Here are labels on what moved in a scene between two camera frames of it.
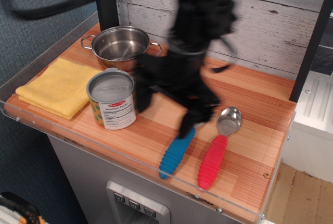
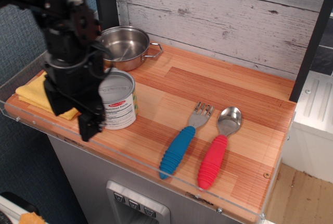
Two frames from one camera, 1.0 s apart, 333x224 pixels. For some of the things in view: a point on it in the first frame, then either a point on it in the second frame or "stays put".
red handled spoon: [229, 119] stays put
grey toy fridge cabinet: [108, 191] stays put
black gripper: [179, 73] to [78, 85]
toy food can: [111, 94] stays put
